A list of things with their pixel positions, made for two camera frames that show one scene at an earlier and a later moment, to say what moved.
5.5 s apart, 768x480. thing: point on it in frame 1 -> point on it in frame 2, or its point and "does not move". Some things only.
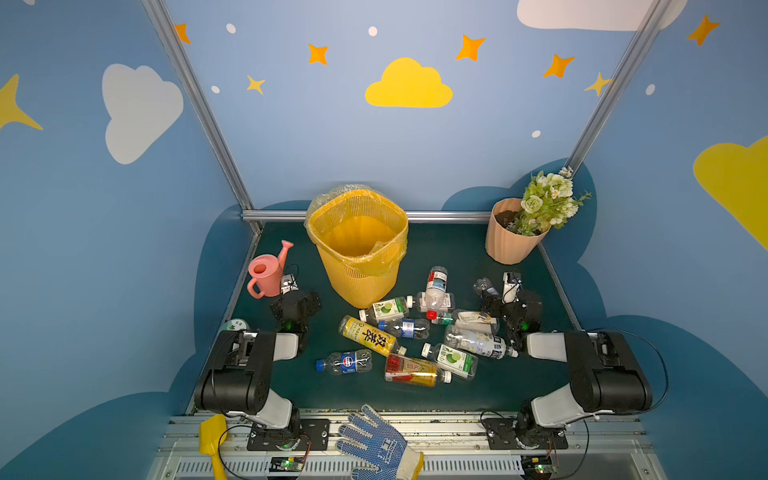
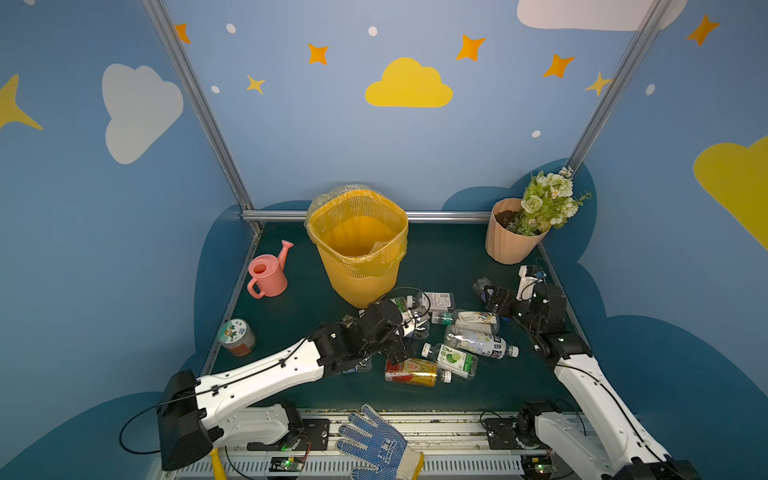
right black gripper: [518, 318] -> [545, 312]
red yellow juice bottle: [405, 370] does not move
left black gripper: [292, 298] -> [395, 327]
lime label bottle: [459, 363] does not move
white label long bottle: [482, 343] does not move
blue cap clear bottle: [484, 285] does not move
